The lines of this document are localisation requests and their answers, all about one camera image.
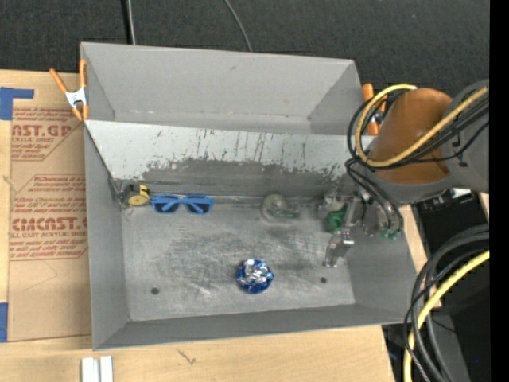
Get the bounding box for brown cardboard board, red print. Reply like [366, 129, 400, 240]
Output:
[0, 68, 95, 344]

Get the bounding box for yellow and black tape measure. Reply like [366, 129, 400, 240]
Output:
[119, 181, 152, 208]

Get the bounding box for blue crumpled foil ball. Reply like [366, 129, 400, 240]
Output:
[235, 257, 276, 295]

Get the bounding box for black cylinder on white bracket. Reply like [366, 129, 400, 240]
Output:
[439, 187, 476, 211]

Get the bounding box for small green block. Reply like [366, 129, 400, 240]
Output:
[325, 209, 348, 233]

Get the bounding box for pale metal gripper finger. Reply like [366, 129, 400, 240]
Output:
[322, 230, 356, 269]
[317, 190, 349, 219]

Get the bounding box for blue sunglasses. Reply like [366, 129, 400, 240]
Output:
[150, 193, 216, 216]

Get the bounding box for clear round thing, green inside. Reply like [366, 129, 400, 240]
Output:
[260, 193, 302, 221]

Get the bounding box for grey metal bin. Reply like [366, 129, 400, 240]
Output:
[79, 41, 419, 351]

